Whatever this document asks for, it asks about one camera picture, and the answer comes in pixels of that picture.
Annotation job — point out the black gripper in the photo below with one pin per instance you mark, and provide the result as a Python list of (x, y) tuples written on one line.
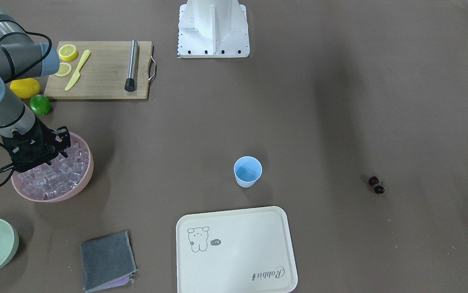
[(42, 136)]

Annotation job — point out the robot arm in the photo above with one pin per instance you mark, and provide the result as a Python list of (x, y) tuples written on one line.
[(20, 58)]

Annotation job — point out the clear ice cubes pile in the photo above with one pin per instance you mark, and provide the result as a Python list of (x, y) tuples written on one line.
[(61, 173)]

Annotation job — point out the light blue cup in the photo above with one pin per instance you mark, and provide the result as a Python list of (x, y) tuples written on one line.
[(247, 171)]

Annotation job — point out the green lime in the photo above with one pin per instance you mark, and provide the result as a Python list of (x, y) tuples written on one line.
[(40, 104)]

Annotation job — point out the pink bowl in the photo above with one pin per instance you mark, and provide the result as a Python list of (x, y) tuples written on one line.
[(77, 185)]

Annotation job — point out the yellow lemon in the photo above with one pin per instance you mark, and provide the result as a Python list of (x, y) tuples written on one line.
[(25, 88)]

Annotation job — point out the lemon slice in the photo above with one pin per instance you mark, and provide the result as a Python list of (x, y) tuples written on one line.
[(68, 52), (64, 70)]

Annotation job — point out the wooden cutting board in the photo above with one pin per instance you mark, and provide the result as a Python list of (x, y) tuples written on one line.
[(104, 74)]

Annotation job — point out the yellow plastic knife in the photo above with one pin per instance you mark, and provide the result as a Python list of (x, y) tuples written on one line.
[(76, 75)]

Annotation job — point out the steel muddler black tip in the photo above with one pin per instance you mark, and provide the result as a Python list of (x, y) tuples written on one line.
[(130, 83)]

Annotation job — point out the grey folded cloth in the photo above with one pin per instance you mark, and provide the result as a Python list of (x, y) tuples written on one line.
[(108, 262)]

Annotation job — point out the cream rabbit tray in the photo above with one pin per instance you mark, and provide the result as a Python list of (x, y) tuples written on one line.
[(240, 251)]

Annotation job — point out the dark cherry pair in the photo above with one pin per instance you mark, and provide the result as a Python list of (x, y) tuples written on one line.
[(377, 185)]

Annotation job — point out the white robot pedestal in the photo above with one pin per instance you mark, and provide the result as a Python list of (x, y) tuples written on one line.
[(213, 29)]

